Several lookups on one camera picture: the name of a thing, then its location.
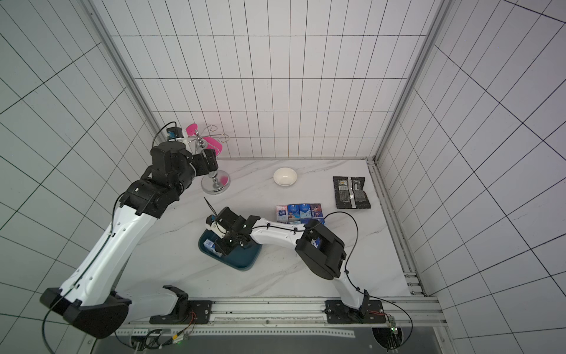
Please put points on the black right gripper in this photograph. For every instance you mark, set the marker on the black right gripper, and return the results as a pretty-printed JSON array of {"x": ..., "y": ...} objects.
[{"x": 223, "y": 234}]

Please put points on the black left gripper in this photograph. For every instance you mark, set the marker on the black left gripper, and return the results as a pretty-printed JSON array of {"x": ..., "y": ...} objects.
[{"x": 201, "y": 160}]

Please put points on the blue white pocket tissue pack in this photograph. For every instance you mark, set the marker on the blue white pocket tissue pack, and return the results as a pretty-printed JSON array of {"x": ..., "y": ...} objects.
[{"x": 305, "y": 212}]

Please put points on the blue red pocket tissue pack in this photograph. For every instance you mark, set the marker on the blue red pocket tissue pack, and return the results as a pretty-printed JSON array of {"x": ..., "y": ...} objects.
[{"x": 316, "y": 211}]

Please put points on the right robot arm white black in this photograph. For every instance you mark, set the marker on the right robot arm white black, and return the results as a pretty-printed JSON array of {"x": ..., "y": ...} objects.
[{"x": 319, "y": 248}]

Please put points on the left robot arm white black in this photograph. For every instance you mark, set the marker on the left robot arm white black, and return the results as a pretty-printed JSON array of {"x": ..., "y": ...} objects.
[{"x": 87, "y": 300}]

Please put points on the teal storage tray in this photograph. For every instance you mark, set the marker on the teal storage tray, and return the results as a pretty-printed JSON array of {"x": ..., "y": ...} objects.
[{"x": 241, "y": 258}]

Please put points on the blue tissue pack front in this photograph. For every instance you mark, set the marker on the blue tissue pack front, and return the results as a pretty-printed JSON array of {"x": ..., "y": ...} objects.
[{"x": 210, "y": 247}]

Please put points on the pink cup upper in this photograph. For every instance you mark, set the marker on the pink cup upper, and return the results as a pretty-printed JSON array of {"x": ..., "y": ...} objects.
[{"x": 192, "y": 130}]

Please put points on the pink cup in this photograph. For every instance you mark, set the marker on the pink cup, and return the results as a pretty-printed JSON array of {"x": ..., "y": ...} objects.
[
  {"x": 192, "y": 130},
  {"x": 214, "y": 144}
]

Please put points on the pink cup lower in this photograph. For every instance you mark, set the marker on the pink cup lower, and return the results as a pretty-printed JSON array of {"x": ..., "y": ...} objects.
[{"x": 214, "y": 144}]

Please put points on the chrome cup holder stand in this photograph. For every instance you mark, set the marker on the chrome cup holder stand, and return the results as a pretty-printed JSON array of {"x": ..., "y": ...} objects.
[{"x": 215, "y": 181}]

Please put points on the white bowl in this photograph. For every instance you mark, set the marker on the white bowl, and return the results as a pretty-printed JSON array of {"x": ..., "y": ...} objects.
[{"x": 285, "y": 177}]

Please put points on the black snack bag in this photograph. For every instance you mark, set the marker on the black snack bag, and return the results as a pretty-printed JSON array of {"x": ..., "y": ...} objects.
[{"x": 349, "y": 193}]

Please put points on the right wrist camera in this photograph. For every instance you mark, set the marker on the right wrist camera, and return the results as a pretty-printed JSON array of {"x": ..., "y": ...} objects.
[{"x": 222, "y": 222}]

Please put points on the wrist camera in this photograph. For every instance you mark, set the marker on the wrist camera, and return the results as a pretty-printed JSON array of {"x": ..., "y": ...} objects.
[
  {"x": 222, "y": 222},
  {"x": 174, "y": 133}
]

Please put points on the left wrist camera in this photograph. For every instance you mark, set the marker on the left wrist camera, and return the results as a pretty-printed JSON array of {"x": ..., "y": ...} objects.
[{"x": 174, "y": 133}]

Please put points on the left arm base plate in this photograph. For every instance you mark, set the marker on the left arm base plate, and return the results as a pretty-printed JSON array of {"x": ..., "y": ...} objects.
[{"x": 186, "y": 312}]

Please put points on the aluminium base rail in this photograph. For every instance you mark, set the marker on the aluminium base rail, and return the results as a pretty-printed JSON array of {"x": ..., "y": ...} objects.
[{"x": 286, "y": 316}]

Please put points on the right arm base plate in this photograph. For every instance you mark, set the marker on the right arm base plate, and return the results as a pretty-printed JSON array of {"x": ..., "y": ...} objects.
[{"x": 353, "y": 312}]

